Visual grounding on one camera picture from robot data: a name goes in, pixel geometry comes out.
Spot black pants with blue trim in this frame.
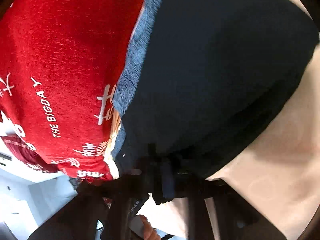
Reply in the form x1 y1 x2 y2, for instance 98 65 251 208
112 0 319 178

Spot cream cloth on sofa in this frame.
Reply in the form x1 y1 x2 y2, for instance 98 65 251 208
203 0 319 239

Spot red sofa cover with characters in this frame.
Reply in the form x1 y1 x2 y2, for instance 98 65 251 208
1 0 144 181

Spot operator left hand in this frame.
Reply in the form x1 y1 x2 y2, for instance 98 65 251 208
138 215 161 240

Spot red cushion at sofa end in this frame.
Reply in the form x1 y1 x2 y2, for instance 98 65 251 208
1 134 59 173

